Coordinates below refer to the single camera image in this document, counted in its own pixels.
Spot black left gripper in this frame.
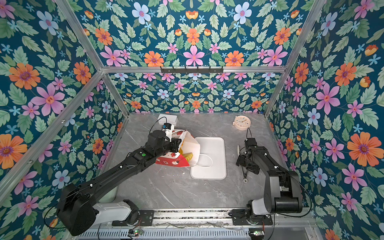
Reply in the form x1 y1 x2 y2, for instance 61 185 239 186
154 136 184 159

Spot red white paper bag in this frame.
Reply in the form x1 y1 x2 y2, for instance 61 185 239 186
156 130 213 169

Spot metal tongs white tips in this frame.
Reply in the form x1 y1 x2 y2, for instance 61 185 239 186
236 146 248 183

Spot long twisted bread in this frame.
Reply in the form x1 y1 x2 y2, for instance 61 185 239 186
182 153 194 162

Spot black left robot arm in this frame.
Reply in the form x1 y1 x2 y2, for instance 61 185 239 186
56 130 182 236

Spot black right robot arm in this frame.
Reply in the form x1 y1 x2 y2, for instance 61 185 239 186
236 146 303 218

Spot white plastic box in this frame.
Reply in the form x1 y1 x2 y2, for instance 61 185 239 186
158 114 178 126

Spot white rectangular tray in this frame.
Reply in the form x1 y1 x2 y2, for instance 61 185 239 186
191 137 227 180

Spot pink alarm clock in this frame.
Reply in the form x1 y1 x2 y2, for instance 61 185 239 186
233 116 251 131

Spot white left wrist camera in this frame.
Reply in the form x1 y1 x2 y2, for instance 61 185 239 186
163 123 174 142

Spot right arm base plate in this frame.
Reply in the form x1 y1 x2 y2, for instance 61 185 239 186
228 209 273 226

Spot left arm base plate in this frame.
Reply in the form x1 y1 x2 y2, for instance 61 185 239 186
112 210 155 227

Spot black hook rail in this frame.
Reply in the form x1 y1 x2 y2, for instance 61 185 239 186
160 67 224 74

